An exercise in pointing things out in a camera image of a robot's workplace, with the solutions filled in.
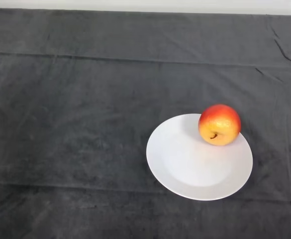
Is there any red yellow apple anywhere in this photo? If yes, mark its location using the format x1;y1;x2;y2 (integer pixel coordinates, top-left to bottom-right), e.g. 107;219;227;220
197;104;242;146

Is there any white round plate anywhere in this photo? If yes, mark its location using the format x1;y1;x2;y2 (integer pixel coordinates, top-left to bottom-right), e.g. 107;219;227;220
146;113;254;201

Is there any black table cloth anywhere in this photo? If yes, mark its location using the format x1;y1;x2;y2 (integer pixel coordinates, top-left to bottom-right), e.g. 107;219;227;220
0;7;291;239

